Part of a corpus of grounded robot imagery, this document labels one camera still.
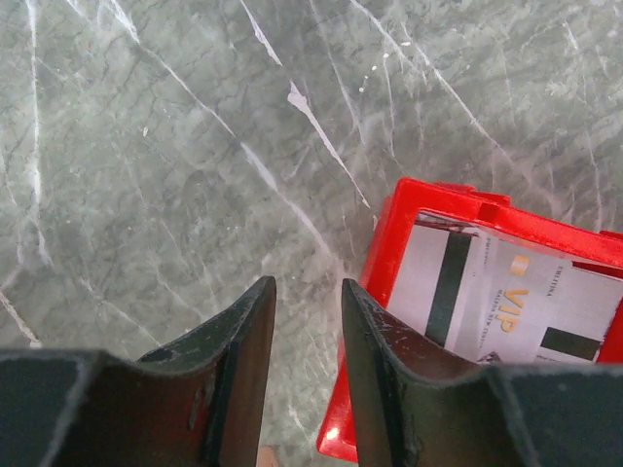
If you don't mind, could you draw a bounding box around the brown leather card holder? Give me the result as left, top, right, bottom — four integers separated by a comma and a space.
256, 446, 279, 467

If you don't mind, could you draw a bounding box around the red bin with cards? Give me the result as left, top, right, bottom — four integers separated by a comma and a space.
317, 178, 622, 465

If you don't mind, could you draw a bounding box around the white credit card stack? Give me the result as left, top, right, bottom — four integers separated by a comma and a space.
386, 213, 622, 364

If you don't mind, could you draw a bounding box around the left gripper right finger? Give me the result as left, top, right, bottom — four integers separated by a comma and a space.
342, 279, 622, 466

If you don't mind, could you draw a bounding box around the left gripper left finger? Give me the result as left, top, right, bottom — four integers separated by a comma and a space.
1, 276, 276, 466

